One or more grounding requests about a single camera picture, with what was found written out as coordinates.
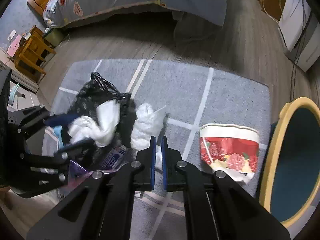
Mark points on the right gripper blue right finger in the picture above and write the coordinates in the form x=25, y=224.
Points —
x=216, y=207

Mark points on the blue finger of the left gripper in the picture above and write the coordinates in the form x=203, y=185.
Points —
x=75, y=147
x=60, y=119

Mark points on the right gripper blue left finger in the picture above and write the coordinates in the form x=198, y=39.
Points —
x=101, y=206

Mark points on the purple snack wrapper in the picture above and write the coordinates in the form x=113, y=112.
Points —
x=77, y=174

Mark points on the blue snack wrapper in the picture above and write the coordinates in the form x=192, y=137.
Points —
x=113, y=158

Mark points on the white tissue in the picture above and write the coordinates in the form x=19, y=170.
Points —
x=101, y=131

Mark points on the red floral paper cup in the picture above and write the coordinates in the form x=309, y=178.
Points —
x=230, y=148

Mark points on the black plastic bag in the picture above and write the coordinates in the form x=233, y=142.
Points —
x=95, y=92

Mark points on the clear plastic bag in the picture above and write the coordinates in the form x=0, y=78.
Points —
x=147, y=124

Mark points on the light blue face mask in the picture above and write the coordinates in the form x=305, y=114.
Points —
x=58, y=134

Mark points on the yellow rimmed teal trash bin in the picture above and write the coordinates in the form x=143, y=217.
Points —
x=290, y=179

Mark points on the small green trash bin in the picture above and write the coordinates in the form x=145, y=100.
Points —
x=53, y=36

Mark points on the wooden chair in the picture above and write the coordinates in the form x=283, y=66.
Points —
x=30, y=55

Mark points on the grey checked floor mat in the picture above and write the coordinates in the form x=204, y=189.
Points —
x=193, y=96

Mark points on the grey bed sheet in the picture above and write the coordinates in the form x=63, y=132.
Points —
x=189, y=27

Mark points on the white air purifier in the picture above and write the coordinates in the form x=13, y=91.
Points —
x=299, y=29

